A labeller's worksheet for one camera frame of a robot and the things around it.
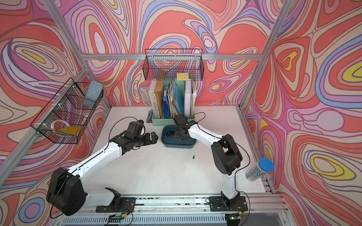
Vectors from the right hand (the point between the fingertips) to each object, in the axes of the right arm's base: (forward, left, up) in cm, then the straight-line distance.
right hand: (180, 138), depth 93 cm
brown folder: (+17, +12, +27) cm, 34 cm away
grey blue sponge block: (+17, +49, +29) cm, 60 cm away
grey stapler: (+22, +23, 0) cm, 32 cm away
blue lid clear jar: (-26, -40, +12) cm, 49 cm away
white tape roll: (-6, +61, +28) cm, 68 cm away
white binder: (+21, -6, +17) cm, 27 cm away
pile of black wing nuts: (+7, +7, -4) cm, 11 cm away
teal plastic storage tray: (+1, +6, -5) cm, 8 cm away
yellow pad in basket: (-9, +52, +26) cm, 59 cm away
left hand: (-5, +16, +8) cm, 18 cm away
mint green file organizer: (+21, +4, +17) cm, 27 cm away
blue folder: (+19, +9, +10) cm, 24 cm away
